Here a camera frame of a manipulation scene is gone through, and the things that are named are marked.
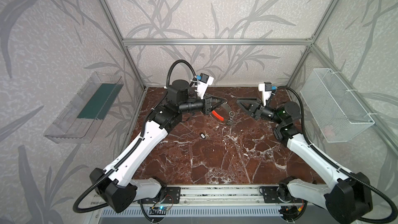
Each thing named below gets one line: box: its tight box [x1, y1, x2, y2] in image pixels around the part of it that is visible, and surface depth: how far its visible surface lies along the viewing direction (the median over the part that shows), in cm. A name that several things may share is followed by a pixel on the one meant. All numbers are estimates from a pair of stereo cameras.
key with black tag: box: [200, 132, 209, 139], surface depth 96 cm
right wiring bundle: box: [278, 199, 305, 222], surface depth 72 cm
